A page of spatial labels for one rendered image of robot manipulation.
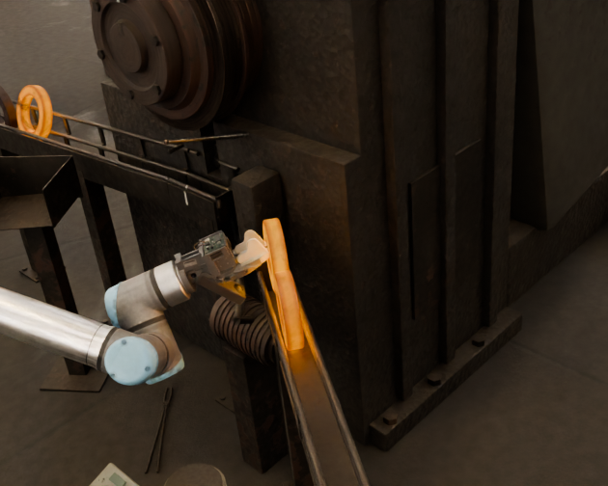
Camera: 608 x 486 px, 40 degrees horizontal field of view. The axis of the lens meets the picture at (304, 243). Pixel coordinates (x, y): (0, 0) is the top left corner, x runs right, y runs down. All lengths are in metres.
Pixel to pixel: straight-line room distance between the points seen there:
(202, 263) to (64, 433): 1.03
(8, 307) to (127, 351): 0.26
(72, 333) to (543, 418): 1.38
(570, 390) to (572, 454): 0.25
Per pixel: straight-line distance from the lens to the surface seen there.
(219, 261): 1.74
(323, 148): 1.95
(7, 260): 3.54
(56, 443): 2.61
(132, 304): 1.76
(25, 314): 1.70
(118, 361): 1.63
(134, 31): 1.97
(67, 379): 2.81
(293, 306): 1.59
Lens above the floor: 1.71
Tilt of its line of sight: 32 degrees down
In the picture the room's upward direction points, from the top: 6 degrees counter-clockwise
